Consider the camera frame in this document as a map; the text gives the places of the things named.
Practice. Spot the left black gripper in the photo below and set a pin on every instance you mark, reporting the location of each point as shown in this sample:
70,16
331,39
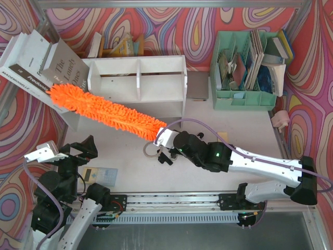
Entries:
72,155

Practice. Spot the wooden rack with books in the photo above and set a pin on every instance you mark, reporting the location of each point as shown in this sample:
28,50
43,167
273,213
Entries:
125,48

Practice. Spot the grey book The Lonely Ones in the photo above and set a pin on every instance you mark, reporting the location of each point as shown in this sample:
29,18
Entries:
64,66

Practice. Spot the mint green desk organizer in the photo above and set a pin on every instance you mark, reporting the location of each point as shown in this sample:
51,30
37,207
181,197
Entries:
234,71

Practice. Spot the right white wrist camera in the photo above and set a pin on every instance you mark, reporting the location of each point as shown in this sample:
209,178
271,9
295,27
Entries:
166,139

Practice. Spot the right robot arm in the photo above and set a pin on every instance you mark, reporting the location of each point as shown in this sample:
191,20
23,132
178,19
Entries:
291,179

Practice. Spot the white wooden bookshelf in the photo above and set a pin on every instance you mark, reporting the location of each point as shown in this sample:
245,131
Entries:
153,85

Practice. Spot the black T-shaped plastic part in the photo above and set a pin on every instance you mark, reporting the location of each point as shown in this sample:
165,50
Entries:
163,158

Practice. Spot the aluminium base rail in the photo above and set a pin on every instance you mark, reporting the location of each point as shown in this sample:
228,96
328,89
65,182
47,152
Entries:
168,208

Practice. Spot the white paperback book stack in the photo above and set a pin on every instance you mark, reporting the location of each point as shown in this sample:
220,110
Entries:
271,78

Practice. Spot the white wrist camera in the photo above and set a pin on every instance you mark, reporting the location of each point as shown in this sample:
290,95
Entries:
166,139
46,152

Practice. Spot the pink piggy figurine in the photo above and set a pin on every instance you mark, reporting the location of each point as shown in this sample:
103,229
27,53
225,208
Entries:
280,120

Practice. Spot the brown book Fredonia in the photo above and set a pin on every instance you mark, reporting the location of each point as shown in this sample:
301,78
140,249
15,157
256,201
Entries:
34,86

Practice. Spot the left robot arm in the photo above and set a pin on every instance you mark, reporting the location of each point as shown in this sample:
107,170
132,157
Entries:
57,190

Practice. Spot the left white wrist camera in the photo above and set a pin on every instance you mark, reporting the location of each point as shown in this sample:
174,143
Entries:
46,152

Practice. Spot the orange microfiber duster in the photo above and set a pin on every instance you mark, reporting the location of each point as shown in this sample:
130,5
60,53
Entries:
111,114

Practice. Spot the grey notebook with pencil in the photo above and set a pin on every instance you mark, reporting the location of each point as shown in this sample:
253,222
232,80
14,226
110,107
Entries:
197,85

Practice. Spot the white marker black cap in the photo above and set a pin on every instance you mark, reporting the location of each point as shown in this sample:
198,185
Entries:
200,135

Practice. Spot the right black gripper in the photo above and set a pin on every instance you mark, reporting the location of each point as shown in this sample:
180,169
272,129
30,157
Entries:
169,150

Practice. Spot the white book Mademoiselle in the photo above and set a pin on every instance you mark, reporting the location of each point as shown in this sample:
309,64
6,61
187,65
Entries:
28,51

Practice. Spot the yellow sticky note pad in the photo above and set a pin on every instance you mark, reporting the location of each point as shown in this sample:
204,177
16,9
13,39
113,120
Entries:
224,136

